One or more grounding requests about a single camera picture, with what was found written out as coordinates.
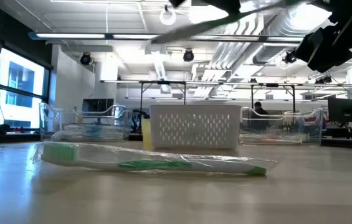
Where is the white mesh basket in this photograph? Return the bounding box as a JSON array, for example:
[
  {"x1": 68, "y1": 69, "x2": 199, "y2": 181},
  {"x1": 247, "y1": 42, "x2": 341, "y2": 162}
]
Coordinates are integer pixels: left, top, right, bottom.
[{"x1": 150, "y1": 105, "x2": 242, "y2": 150}]

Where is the person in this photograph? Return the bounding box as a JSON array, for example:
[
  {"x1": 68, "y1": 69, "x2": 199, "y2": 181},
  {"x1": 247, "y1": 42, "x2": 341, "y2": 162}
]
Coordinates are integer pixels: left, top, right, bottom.
[{"x1": 250, "y1": 101, "x2": 270, "y2": 131}]

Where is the black beam with LED lights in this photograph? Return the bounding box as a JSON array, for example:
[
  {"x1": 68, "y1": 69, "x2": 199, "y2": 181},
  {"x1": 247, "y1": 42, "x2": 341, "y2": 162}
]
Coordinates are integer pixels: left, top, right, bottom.
[{"x1": 27, "y1": 32, "x2": 307, "y2": 44}]

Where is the blue toothbrush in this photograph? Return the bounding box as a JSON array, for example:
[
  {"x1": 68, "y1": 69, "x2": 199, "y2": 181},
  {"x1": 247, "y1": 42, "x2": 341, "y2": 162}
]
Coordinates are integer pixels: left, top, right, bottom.
[
  {"x1": 52, "y1": 124, "x2": 126, "y2": 141},
  {"x1": 50, "y1": 127, "x2": 123, "y2": 142}
]

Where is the dark wall screen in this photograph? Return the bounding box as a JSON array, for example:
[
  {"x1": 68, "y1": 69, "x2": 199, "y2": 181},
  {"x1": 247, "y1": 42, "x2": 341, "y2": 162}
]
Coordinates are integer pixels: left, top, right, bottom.
[{"x1": 82, "y1": 98, "x2": 115, "y2": 113}]

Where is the black computer monitor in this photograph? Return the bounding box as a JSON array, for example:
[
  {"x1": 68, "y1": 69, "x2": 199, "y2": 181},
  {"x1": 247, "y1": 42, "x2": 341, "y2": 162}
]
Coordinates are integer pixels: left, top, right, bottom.
[{"x1": 328, "y1": 97, "x2": 352, "y2": 123}]

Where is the white coiled cable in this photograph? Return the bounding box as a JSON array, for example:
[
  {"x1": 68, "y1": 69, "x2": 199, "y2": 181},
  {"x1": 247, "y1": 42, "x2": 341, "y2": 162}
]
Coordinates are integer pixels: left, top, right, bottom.
[{"x1": 159, "y1": 7, "x2": 177, "y2": 26}]

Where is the clear plastic bin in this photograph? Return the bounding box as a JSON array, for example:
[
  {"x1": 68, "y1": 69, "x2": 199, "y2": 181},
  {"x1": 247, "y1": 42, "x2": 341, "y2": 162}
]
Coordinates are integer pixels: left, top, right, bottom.
[
  {"x1": 239, "y1": 106, "x2": 324, "y2": 146},
  {"x1": 38, "y1": 102, "x2": 133, "y2": 142}
]

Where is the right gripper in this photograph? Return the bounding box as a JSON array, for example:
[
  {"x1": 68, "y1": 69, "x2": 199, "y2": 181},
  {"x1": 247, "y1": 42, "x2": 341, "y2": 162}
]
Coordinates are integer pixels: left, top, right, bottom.
[{"x1": 293, "y1": 26, "x2": 352, "y2": 74}]

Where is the black metal gantry frame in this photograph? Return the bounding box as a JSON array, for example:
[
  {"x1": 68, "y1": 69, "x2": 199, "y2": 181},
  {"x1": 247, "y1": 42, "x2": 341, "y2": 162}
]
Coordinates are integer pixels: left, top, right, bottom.
[{"x1": 138, "y1": 80, "x2": 297, "y2": 113}]

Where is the yellow plastic bin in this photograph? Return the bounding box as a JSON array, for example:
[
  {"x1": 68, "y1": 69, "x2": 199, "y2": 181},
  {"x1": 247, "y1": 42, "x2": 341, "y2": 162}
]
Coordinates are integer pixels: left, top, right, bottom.
[{"x1": 141, "y1": 118, "x2": 153, "y2": 151}]

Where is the window with dark frame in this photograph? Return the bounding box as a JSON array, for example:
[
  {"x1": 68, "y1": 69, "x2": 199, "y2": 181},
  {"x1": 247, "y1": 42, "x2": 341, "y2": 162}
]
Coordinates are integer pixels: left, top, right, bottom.
[{"x1": 0, "y1": 46, "x2": 54, "y2": 129}]

